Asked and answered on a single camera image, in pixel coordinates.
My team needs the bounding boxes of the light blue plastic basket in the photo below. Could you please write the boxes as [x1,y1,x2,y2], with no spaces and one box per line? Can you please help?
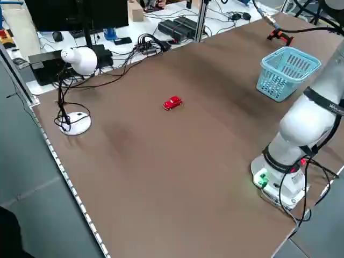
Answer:
[255,46,323,103]

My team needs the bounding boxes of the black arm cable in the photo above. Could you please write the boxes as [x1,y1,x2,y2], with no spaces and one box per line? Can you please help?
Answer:
[252,0,344,224]

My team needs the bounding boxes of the black power supply brick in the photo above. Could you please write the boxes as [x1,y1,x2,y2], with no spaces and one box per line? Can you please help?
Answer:
[157,19,186,44]
[171,15,200,38]

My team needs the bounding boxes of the black computer monitor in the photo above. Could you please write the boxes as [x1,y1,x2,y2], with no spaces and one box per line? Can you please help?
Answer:
[24,0,130,68]

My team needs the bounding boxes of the red toy car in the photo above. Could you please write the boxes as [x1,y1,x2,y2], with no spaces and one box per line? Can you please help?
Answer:
[162,95,184,111]

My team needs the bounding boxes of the white desk lamp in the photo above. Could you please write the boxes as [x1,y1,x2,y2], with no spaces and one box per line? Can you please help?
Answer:
[54,47,99,135]

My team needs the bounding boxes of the black cable hub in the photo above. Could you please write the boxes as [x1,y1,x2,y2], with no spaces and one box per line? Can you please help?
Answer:
[137,33,172,56]

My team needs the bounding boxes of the black box case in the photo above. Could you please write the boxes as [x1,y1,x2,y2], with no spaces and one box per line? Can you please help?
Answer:
[28,50,73,86]

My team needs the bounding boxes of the black lamp cable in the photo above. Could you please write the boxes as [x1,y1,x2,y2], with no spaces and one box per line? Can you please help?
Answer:
[64,48,140,89]

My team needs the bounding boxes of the aluminium camera post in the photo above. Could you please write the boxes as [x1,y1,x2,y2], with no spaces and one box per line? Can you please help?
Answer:
[193,0,211,43]

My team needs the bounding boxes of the brown cardboard box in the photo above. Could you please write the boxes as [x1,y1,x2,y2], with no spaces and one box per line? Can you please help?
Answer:
[127,1,145,23]

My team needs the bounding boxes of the orange black barcode scanner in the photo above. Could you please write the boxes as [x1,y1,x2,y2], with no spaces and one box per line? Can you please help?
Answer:
[267,28,295,45]

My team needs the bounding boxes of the aluminium frame rail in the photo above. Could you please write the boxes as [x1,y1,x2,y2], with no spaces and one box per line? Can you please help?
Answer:
[0,42,41,108]

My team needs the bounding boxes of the small blue box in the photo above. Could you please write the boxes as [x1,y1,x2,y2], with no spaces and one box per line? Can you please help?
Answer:
[103,27,117,41]

